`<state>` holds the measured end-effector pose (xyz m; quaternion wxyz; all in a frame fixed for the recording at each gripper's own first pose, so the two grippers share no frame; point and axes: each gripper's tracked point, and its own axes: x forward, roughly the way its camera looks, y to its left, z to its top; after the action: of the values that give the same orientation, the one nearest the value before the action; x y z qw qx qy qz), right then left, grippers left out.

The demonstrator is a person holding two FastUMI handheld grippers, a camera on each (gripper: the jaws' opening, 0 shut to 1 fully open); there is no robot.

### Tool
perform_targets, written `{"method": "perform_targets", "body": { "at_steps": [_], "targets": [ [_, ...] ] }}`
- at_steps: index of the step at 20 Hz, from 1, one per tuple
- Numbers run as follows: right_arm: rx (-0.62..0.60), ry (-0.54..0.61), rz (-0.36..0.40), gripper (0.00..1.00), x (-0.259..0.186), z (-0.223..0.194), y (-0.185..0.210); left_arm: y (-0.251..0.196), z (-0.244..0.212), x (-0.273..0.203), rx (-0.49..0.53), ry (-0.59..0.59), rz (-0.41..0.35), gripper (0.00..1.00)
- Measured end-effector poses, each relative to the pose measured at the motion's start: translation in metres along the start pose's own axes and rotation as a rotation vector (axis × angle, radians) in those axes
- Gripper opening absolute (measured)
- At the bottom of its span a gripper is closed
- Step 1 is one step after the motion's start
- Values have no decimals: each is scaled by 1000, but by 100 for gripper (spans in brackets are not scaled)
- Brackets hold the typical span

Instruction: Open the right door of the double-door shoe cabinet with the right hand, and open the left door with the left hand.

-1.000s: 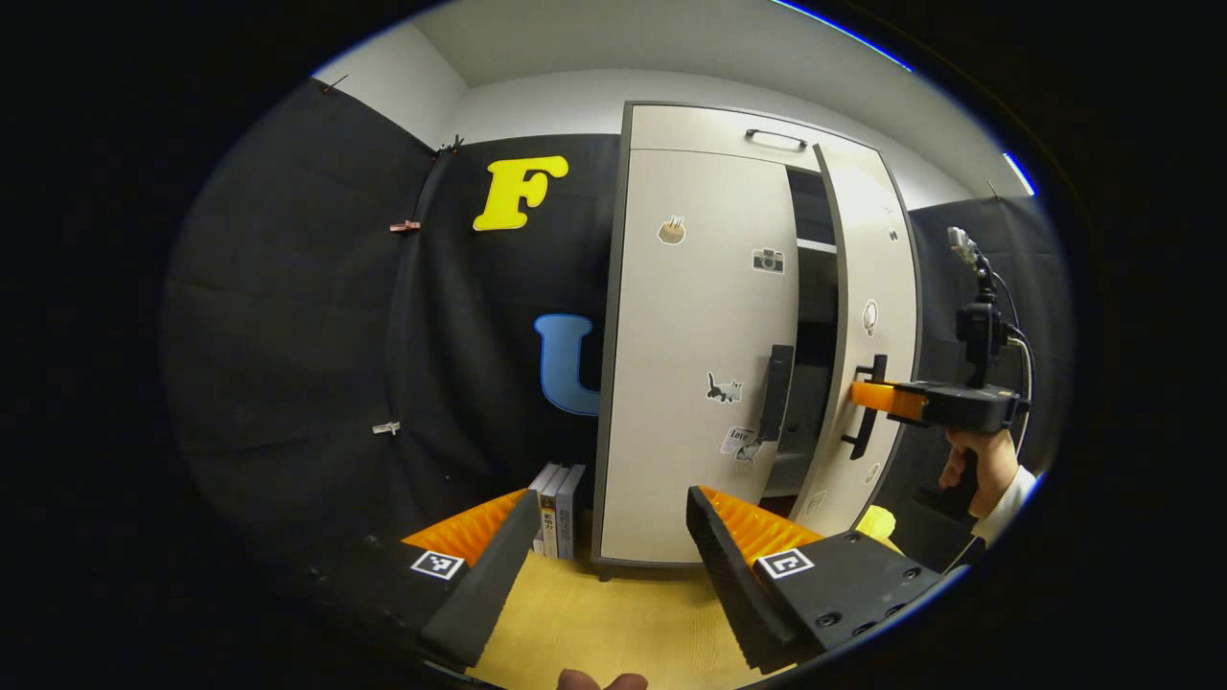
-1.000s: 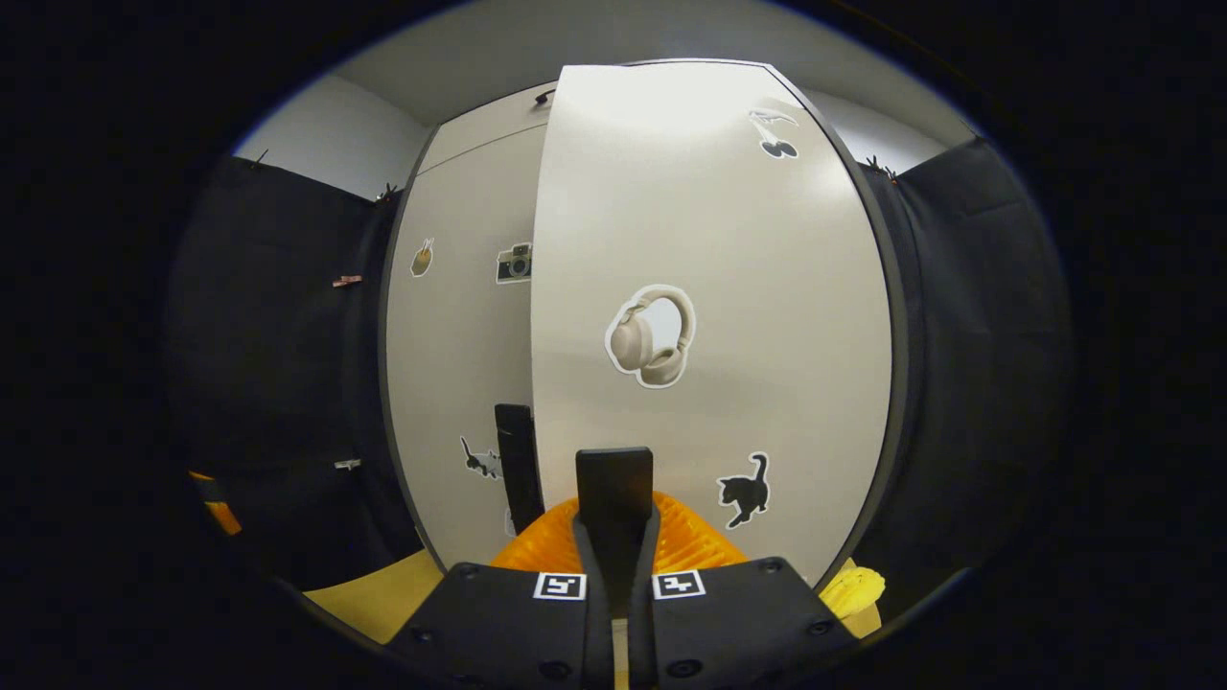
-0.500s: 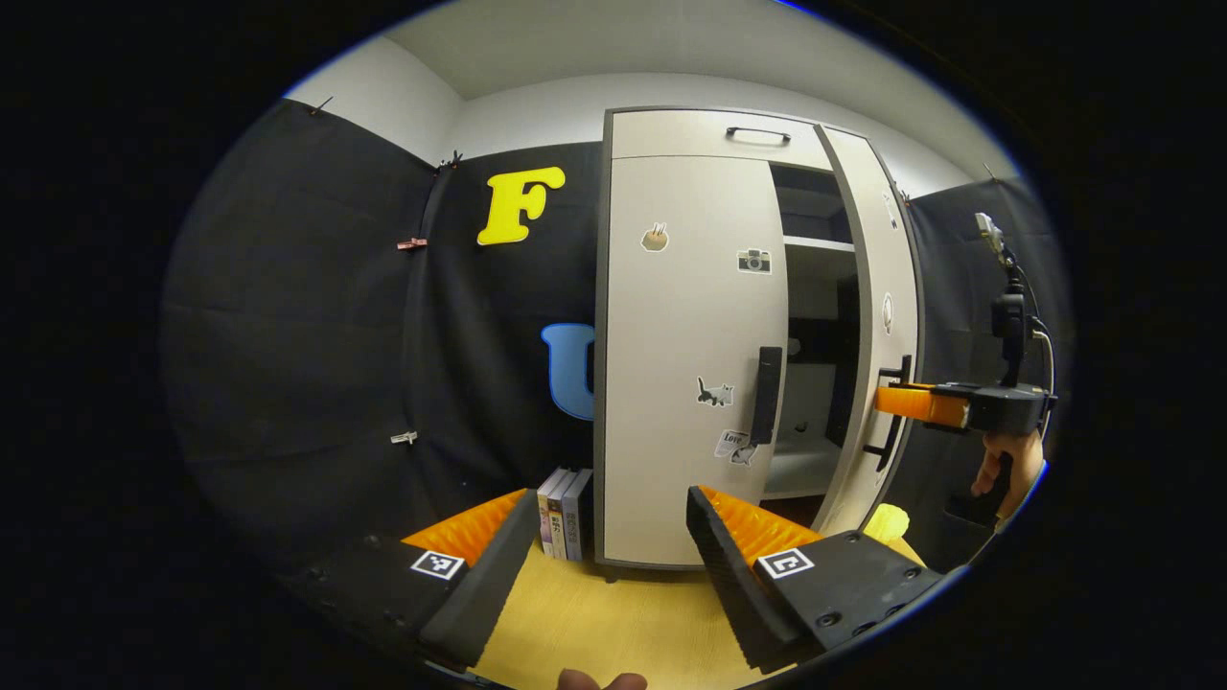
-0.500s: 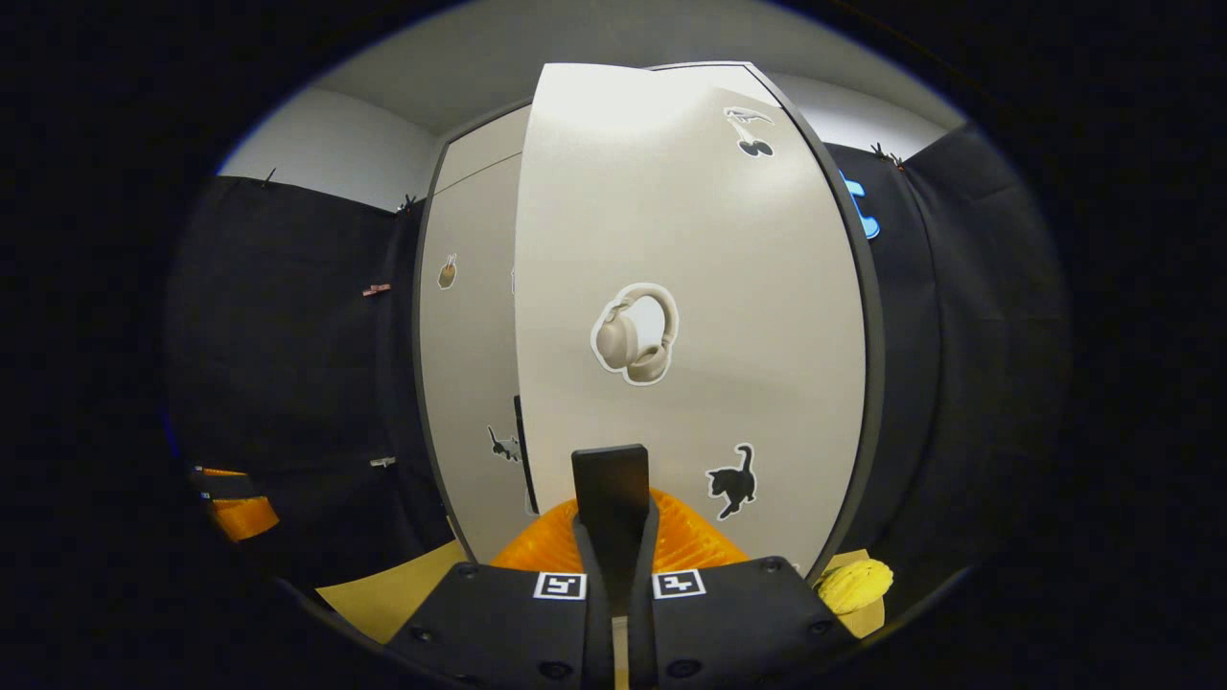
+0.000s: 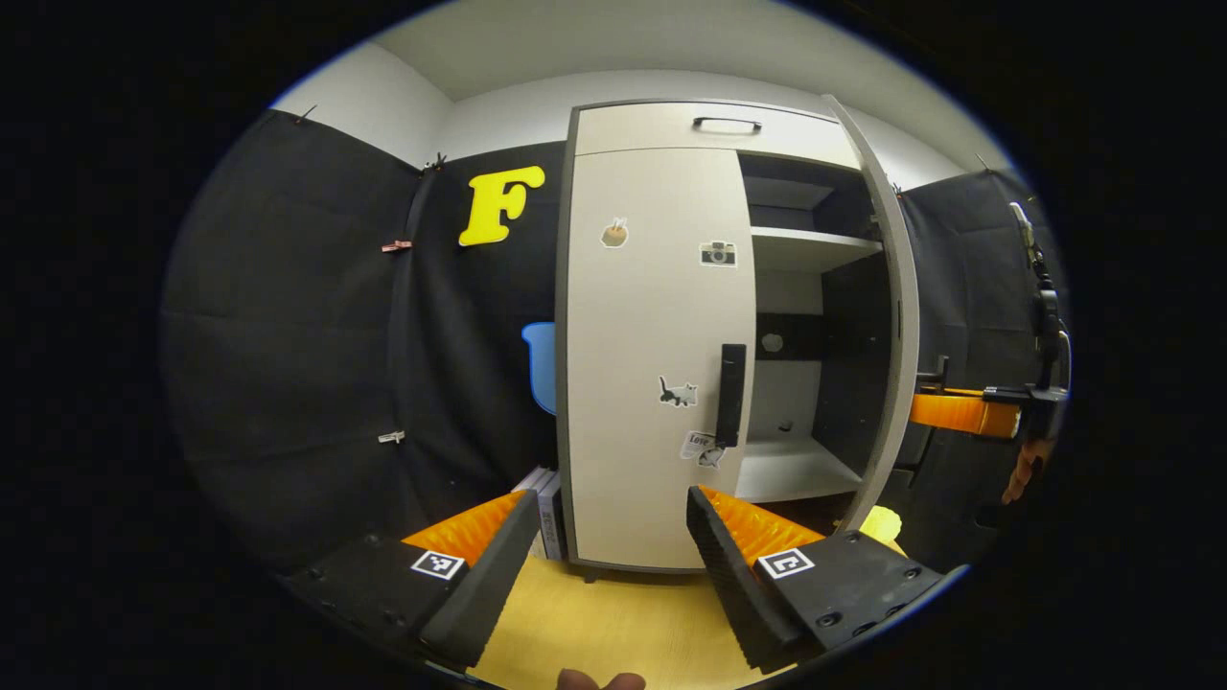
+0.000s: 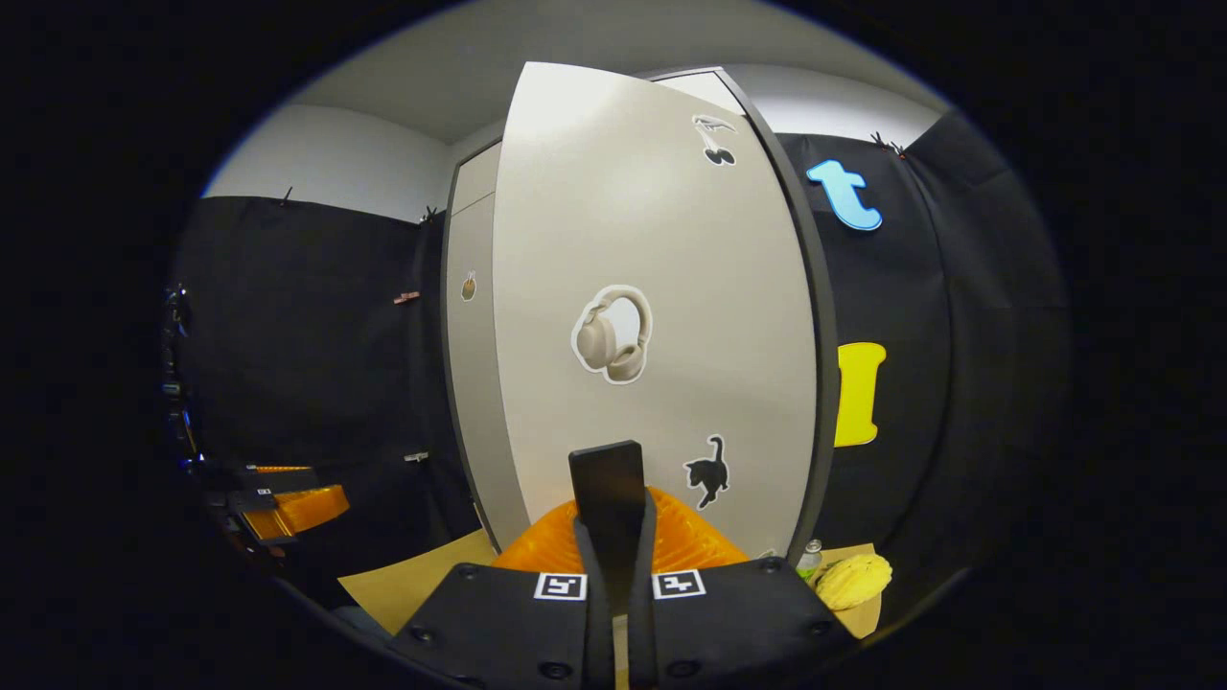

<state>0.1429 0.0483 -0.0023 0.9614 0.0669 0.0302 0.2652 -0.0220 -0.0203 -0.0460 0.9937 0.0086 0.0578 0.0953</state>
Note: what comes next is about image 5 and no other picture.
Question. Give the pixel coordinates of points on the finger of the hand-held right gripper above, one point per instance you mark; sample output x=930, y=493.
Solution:
x=959, y=412

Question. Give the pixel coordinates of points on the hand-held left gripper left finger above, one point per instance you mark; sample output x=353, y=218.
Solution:
x=498, y=575

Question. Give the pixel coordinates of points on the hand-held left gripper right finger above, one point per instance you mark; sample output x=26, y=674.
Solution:
x=733, y=594

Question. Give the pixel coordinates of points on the headphone sticker shoe cabinet door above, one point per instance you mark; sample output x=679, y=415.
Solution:
x=896, y=316

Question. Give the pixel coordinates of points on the white double-door shoe cabinet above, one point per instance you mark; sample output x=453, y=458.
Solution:
x=853, y=364

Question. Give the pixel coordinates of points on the camera sticker shoe cabinet door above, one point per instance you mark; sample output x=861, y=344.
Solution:
x=642, y=335

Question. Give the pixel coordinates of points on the white cabinet shelf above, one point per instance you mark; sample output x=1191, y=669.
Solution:
x=791, y=470
x=805, y=249

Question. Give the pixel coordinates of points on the white cabinet drawer front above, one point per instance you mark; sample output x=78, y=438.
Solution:
x=652, y=129

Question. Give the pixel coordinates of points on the grey book set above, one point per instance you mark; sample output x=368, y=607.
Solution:
x=548, y=517

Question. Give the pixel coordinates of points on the pale yellow object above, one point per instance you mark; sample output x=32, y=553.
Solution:
x=880, y=525

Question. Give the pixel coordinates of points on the black backdrop cloth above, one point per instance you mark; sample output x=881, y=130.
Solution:
x=288, y=335

